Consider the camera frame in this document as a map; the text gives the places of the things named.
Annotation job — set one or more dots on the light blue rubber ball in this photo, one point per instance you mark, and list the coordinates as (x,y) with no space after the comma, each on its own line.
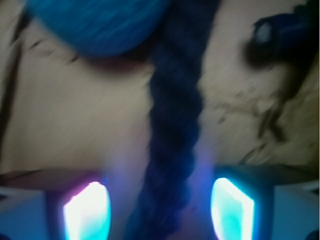
(99,28)

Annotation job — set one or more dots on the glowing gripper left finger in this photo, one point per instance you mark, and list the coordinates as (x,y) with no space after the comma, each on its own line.
(78,206)

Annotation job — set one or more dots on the brown paper bag bin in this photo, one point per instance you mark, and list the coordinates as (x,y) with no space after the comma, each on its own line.
(69,113)

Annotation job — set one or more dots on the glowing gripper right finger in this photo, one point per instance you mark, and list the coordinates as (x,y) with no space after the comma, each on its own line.
(241,204)

